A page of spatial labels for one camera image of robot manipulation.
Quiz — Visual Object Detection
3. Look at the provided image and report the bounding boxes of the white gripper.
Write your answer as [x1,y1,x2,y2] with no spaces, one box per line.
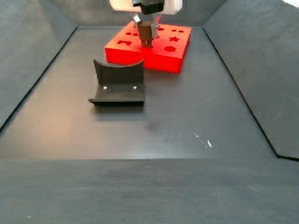
[108,0,182,39]

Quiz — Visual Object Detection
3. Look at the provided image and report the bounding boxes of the brown three-prong peg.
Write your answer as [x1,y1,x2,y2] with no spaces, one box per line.
[137,21,153,48]

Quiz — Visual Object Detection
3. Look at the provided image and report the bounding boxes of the red shape-sorter block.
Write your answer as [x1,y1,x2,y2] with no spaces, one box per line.
[104,22,192,74]

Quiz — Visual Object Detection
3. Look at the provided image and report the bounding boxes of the black curved holder stand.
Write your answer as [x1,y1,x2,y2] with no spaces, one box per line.
[87,60,145,105]

